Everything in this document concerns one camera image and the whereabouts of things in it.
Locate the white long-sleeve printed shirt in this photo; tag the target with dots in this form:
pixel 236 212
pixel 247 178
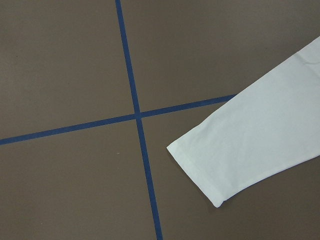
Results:
pixel 269 127

